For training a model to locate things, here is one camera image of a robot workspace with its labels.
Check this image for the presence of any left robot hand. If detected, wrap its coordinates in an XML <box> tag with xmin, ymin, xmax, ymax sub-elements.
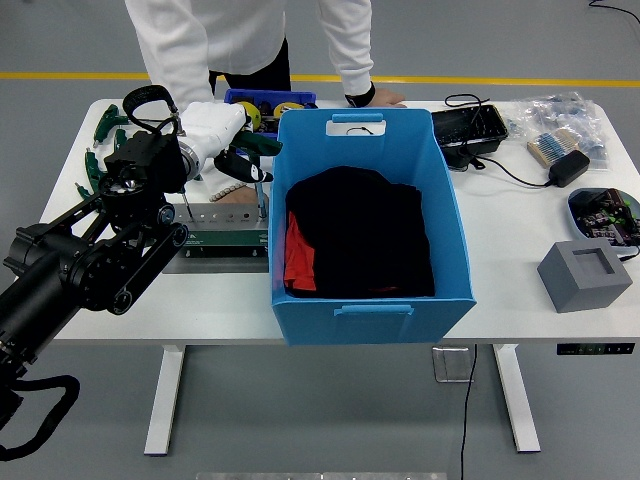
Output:
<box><xmin>177</xmin><ymin>101</ymin><xmax>275</xmax><ymax>184</ymax></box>

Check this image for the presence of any person's right hand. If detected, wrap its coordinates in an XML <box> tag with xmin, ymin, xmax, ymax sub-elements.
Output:
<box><xmin>222</xmin><ymin>184</ymin><xmax>271</xmax><ymax>207</ymax></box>

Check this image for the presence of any person's left hand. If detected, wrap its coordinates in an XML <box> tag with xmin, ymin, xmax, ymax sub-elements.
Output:
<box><xmin>372</xmin><ymin>88</ymin><xmax>409</xmax><ymax>109</ymax></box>

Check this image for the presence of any grey green wrench stand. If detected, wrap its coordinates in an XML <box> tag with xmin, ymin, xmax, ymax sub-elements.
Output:
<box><xmin>162</xmin><ymin>199</ymin><xmax>271</xmax><ymax>274</ymax></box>

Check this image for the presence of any large green T-handle hex wrench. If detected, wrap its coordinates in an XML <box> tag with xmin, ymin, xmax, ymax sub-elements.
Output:
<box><xmin>230</xmin><ymin>130</ymin><xmax>284</xmax><ymax>221</ymax></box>

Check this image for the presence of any large blue folding box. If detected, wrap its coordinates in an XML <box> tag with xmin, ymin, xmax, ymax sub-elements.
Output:
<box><xmin>268</xmin><ymin>108</ymin><xmax>477</xmax><ymax>347</ymax></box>

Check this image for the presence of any black wristband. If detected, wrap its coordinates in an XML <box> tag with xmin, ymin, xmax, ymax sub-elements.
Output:
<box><xmin>344</xmin><ymin>82</ymin><xmax>377</xmax><ymax>108</ymax></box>

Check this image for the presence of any yellow lemon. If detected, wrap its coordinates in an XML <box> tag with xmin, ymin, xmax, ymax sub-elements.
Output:
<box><xmin>234</xmin><ymin>101</ymin><xmax>263</xmax><ymax>129</ymax></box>

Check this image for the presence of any small blue parts bin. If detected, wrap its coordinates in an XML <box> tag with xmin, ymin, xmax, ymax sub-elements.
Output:
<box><xmin>223</xmin><ymin>88</ymin><xmax>319</xmax><ymax>142</ymax></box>

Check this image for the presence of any yellow tape roll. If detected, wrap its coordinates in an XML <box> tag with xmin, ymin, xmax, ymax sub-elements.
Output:
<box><xmin>272</xmin><ymin>101</ymin><xmax>307</xmax><ymax>119</ymax></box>

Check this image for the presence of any red cloth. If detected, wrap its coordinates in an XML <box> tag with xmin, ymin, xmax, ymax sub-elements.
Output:
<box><xmin>283</xmin><ymin>210</ymin><xmax>317</xmax><ymax>293</ymax></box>

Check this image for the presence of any black plastic tray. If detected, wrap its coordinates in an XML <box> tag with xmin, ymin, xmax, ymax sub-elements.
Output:
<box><xmin>430</xmin><ymin>104</ymin><xmax>510</xmax><ymax>171</ymax></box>

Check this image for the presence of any person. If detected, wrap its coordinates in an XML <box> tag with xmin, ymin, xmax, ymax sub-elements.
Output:
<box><xmin>124</xmin><ymin>0</ymin><xmax>374</xmax><ymax>109</ymax></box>

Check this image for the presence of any black cloth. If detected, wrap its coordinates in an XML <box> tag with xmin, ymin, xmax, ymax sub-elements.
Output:
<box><xmin>284</xmin><ymin>165</ymin><xmax>436</xmax><ymax>300</ymax></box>

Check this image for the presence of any resistor strip bundle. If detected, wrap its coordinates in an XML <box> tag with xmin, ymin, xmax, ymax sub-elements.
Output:
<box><xmin>526</xmin><ymin>127</ymin><xmax>581</xmax><ymax>166</ymax></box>

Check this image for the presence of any clear bag of blue parts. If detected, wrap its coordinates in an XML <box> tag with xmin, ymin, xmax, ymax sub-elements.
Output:
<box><xmin>507</xmin><ymin>91</ymin><xmax>609</xmax><ymax>171</ymax></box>

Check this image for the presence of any black power adapter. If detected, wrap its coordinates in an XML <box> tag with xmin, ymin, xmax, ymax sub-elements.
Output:
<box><xmin>548</xmin><ymin>149</ymin><xmax>591</xmax><ymax>189</ymax></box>

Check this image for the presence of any white table leg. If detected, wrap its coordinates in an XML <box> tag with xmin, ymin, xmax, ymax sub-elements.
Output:
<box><xmin>492</xmin><ymin>343</ymin><xmax>542</xmax><ymax>454</ymax></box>
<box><xmin>143</xmin><ymin>344</ymin><xmax>187</xmax><ymax>457</ymax></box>

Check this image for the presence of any light blue bowl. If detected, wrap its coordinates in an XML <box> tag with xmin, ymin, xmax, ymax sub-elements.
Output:
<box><xmin>567</xmin><ymin>187</ymin><xmax>640</xmax><ymax>250</ymax></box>

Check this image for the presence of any pile of circuit boards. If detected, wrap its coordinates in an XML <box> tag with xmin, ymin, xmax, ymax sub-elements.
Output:
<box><xmin>572</xmin><ymin>188</ymin><xmax>640</xmax><ymax>247</ymax></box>

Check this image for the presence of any metal floor outlet cover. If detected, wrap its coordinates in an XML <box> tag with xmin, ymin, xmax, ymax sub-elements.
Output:
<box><xmin>432</xmin><ymin>346</ymin><xmax>475</xmax><ymax>384</ymax></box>

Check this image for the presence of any grey cube block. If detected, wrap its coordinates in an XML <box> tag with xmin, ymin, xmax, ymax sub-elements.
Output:
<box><xmin>537</xmin><ymin>238</ymin><xmax>634</xmax><ymax>315</ymax></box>

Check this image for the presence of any black table control panel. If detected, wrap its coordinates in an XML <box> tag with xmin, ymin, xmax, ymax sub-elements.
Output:
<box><xmin>556</xmin><ymin>342</ymin><xmax>636</xmax><ymax>356</ymax></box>

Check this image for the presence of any black adapter cable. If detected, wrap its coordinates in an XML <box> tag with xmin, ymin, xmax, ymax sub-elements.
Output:
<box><xmin>444</xmin><ymin>93</ymin><xmax>554</xmax><ymax>189</ymax></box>

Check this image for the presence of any black cable on floor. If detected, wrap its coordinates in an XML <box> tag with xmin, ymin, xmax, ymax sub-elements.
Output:
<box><xmin>587</xmin><ymin>0</ymin><xmax>640</xmax><ymax>24</ymax></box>

